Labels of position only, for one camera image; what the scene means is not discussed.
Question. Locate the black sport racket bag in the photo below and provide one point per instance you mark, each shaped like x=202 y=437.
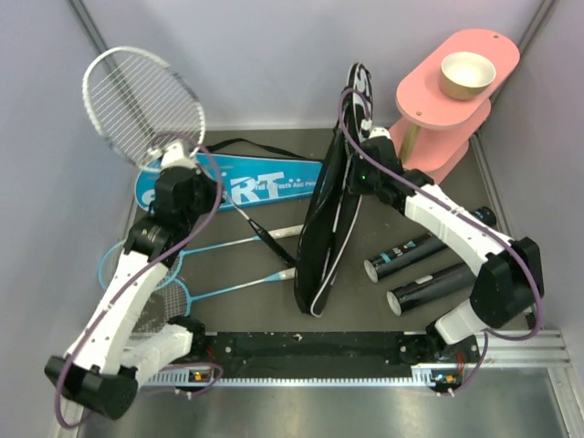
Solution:
x=333 y=208

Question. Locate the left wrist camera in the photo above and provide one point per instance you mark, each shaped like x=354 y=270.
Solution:
x=175 y=153

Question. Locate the gold white bowl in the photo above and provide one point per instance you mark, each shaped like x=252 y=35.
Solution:
x=464 y=75

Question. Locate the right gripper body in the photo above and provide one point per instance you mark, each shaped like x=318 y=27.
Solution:
x=360 y=180

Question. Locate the black grip badminton racket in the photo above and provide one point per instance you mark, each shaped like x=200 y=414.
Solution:
x=136 y=100

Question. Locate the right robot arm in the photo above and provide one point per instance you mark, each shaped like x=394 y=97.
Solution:
x=507 y=272

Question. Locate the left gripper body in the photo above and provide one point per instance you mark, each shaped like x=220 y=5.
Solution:
x=205 y=199

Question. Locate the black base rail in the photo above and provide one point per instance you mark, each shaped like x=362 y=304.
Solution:
x=321 y=360

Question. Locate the blue sport racket bag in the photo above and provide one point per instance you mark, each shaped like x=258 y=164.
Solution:
x=253 y=181

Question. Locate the black shuttlecock tube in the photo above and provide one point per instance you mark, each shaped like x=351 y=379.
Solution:
x=399 y=257
x=427 y=289

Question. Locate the pink three-tier shelf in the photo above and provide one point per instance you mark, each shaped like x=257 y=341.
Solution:
x=435 y=127

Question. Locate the blue badminton racket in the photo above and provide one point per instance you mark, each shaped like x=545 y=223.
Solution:
x=109 y=261

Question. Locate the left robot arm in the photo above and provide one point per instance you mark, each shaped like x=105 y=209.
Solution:
x=98 y=371

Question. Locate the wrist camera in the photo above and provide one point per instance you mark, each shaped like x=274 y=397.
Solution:
x=175 y=153
x=368 y=130

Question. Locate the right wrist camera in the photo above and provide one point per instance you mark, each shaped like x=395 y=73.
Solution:
x=368 y=130

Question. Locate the white badminton racket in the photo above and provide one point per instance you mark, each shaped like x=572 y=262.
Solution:
x=175 y=300

